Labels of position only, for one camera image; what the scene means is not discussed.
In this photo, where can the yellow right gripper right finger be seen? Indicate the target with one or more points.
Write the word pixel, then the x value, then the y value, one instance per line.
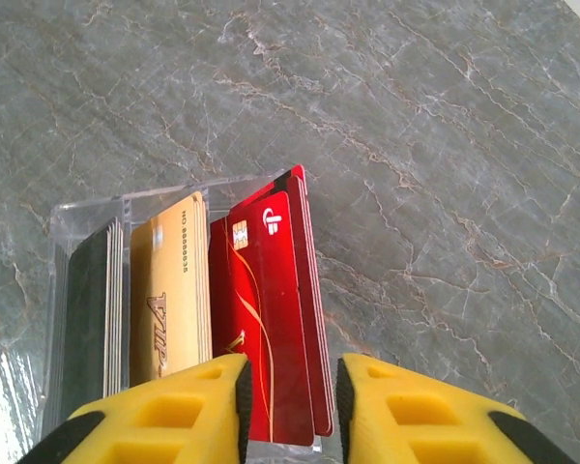
pixel 415 415

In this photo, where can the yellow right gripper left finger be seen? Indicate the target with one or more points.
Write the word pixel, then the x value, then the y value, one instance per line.
pixel 174 411

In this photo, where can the red chip card with logo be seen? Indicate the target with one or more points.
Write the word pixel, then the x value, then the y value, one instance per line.
pixel 280 314

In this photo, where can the red plastic card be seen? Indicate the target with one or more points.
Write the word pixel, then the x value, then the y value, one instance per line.
pixel 298 170
pixel 220 299
pixel 314 309

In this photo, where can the gold VIP card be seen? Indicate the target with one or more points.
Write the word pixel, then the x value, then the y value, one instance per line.
pixel 169 290

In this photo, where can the black plastic card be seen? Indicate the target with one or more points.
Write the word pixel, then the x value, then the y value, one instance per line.
pixel 87 314

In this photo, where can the clear acrylic card stand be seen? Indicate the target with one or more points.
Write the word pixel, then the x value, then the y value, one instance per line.
pixel 92 209

